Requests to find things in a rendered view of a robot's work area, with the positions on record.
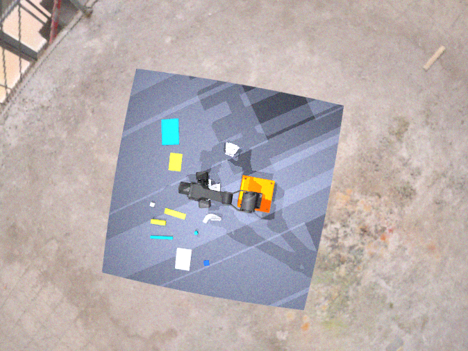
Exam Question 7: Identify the cyan rectangular block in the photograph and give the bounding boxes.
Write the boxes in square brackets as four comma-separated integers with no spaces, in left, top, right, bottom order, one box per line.
[161,119,179,145]

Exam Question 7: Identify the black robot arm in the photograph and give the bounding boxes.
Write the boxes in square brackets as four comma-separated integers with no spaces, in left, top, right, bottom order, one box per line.
[178,182,262,214]

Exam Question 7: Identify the white housing plate with two round holes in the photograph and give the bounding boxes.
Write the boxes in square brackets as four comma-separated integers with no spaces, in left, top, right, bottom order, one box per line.
[226,142,239,155]

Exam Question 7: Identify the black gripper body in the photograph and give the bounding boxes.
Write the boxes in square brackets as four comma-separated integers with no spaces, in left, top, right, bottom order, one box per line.
[196,171,211,208]

